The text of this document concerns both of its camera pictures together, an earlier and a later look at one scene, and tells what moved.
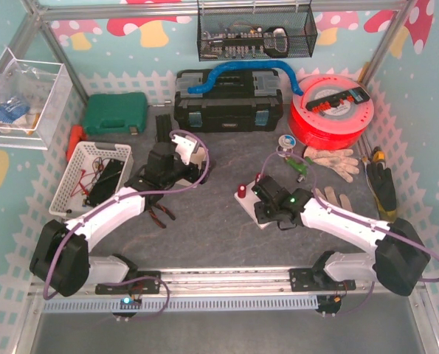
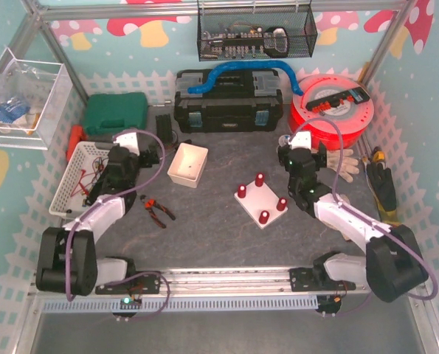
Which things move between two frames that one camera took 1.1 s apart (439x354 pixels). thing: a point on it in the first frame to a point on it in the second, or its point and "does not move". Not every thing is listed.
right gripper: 265,212 to 318,159
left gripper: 164,134 to 147,158
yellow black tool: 378,155 does not move
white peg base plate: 249,202 does not move
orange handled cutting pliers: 164,209 does not move
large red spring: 241,191 does not move
